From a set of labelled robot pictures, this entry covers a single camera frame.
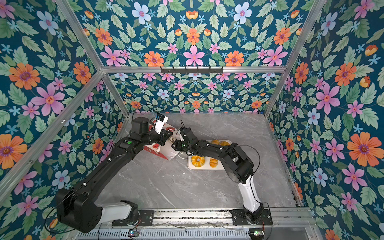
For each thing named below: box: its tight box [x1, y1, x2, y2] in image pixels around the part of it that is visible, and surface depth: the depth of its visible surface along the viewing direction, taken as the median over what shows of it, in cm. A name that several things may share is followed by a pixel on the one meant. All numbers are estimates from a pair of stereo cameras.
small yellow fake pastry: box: [209, 157, 218, 168], surface depth 92 cm
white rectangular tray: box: [187, 152, 225, 171], surface depth 93 cm
